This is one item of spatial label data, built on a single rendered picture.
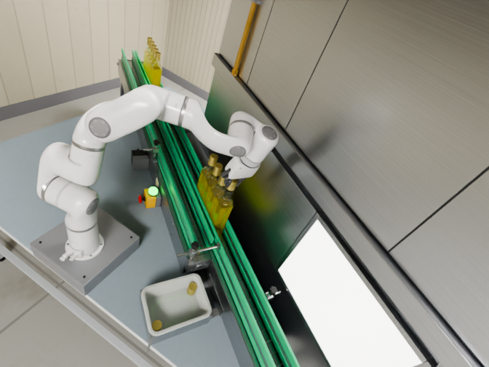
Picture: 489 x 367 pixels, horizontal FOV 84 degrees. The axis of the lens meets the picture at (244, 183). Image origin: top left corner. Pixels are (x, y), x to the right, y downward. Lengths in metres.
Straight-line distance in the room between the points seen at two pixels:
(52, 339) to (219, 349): 1.08
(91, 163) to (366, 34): 0.80
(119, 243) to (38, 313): 0.94
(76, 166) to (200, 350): 0.75
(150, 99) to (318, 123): 0.48
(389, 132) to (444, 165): 0.14
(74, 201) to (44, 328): 1.16
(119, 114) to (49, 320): 1.50
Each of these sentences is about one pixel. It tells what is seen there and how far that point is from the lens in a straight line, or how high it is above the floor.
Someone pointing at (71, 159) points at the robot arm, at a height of 1.25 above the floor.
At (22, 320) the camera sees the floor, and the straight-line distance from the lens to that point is 2.05.
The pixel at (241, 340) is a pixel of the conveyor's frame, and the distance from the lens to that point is 1.08.
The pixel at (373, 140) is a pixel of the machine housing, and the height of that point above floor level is 1.58.
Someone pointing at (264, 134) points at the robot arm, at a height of 1.46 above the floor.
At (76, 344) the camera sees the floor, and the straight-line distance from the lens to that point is 1.94.
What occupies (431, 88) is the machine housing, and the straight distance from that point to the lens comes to 0.69.
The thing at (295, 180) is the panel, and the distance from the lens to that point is 0.91.
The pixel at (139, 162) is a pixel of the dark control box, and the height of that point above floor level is 0.81.
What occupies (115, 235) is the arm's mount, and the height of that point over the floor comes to 0.83.
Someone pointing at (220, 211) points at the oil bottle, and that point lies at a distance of 1.07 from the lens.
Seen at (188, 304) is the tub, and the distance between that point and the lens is 1.17.
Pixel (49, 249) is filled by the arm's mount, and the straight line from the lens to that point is 1.22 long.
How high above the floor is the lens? 1.84
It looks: 40 degrees down
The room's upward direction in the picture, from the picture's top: 23 degrees clockwise
